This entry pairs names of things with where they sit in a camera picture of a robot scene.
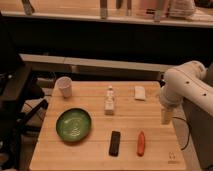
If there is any pale wooden gripper finger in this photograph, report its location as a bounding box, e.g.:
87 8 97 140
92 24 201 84
161 108 173 124

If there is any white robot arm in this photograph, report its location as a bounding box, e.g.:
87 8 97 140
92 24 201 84
159 61 213 124

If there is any black cable on right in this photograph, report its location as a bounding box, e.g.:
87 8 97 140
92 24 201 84
172 116 191 151

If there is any white squeeze bottle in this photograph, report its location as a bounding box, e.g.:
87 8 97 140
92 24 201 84
104 86 115 115

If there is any white paper cup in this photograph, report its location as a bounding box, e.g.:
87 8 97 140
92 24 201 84
56 76 72 98

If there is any white sponge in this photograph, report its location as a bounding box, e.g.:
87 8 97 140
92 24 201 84
134 86 146 100

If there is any green plate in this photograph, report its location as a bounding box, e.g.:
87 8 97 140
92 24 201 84
56 108 92 143

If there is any black eraser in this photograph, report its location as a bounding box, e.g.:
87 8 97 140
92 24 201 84
109 131 121 156

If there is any orange carrot toy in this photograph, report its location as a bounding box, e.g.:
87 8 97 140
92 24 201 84
137 131 145 156

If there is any black stand on left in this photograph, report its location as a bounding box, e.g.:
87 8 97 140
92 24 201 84
0 13 48 171

